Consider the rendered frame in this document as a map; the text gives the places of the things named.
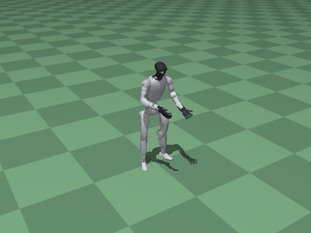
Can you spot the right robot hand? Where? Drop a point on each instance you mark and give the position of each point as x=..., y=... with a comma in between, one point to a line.
x=160, y=110

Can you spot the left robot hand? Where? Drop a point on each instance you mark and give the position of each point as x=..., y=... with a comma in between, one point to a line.
x=185, y=112

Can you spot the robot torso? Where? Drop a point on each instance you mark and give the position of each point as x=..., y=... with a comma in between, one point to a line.
x=155, y=92

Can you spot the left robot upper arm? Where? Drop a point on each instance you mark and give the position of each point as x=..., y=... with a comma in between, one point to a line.
x=170, y=87

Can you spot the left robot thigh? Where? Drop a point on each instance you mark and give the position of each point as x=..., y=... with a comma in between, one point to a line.
x=164, y=123

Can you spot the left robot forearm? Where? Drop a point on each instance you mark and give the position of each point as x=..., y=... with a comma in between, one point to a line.
x=177, y=102

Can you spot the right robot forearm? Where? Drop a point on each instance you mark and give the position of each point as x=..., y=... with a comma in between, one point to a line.
x=148, y=104

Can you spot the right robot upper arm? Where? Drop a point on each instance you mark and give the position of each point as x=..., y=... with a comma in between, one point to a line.
x=144, y=88

